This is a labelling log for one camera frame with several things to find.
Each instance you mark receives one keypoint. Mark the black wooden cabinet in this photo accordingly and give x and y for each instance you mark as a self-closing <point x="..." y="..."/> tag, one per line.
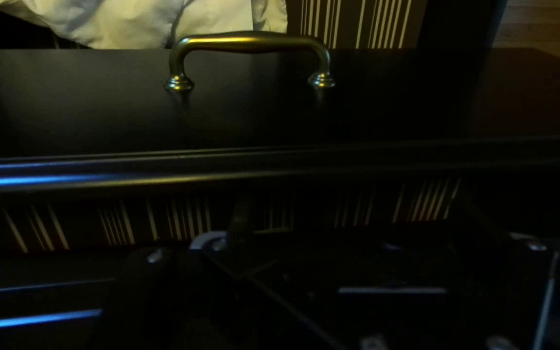
<point x="309" y="160"/>

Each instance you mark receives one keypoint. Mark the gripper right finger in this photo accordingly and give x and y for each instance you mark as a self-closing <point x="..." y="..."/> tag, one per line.
<point x="518" y="296"/>

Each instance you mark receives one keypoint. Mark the black drawer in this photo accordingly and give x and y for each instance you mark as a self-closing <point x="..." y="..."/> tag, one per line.
<point x="90" y="107"/>

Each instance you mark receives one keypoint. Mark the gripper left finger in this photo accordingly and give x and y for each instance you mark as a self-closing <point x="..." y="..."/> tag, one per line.
<point x="173" y="301"/>

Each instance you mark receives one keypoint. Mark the white cloth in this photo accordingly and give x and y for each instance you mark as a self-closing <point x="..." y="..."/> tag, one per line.
<point x="139" y="22"/>

